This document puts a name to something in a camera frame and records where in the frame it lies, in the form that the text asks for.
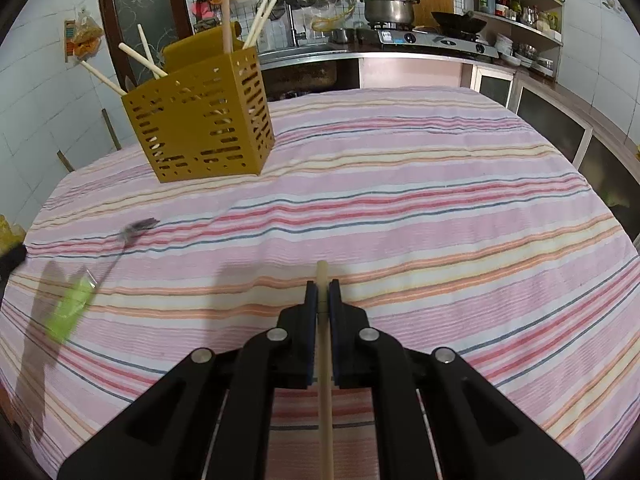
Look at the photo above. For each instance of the corner wall shelf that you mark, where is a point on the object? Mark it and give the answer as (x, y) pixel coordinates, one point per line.
(525, 25)

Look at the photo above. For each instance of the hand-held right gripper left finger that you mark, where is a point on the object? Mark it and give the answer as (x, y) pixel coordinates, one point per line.
(311, 310)

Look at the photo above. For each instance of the yellow perforated utensil holder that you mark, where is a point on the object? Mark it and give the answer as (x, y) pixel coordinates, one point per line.
(200, 125)

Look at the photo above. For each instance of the pink striped tablecloth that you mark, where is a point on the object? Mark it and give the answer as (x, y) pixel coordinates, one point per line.
(425, 210)

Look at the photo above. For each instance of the wall hook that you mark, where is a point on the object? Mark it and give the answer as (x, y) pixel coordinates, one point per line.
(612, 5)

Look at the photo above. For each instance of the yellow bag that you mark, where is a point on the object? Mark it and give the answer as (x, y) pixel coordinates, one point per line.
(7, 232)

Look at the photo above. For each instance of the steel sink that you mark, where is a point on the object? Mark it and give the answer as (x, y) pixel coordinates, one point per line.
(305, 55)

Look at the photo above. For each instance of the black wok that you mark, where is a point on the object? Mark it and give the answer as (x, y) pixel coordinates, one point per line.
(459, 24)

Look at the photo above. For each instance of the wooden chopstick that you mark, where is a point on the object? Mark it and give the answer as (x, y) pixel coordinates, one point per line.
(268, 15)
(226, 15)
(145, 42)
(142, 60)
(326, 435)
(259, 15)
(102, 79)

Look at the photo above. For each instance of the kitchen cabinet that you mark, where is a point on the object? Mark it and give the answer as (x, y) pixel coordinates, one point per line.
(560, 115)

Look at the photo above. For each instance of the long wooden stick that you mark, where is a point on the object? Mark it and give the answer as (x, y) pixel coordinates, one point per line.
(111, 130)

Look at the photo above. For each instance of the stacked white bowls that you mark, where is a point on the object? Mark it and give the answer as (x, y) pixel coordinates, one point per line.
(506, 46)

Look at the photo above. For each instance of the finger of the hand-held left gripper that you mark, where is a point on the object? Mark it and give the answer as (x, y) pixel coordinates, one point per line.
(12, 260)

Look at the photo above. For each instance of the steel cooking pot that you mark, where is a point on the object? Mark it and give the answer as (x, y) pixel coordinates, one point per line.
(389, 9)

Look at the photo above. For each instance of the short wooden stick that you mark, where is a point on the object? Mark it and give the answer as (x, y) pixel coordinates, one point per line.
(66, 161)

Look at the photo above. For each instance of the gas stove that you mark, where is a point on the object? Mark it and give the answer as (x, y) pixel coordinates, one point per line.
(425, 39)

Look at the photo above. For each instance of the hanging snack bag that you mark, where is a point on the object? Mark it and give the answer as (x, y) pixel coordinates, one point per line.
(82, 35)

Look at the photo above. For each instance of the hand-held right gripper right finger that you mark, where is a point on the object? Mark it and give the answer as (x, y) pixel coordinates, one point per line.
(334, 310)

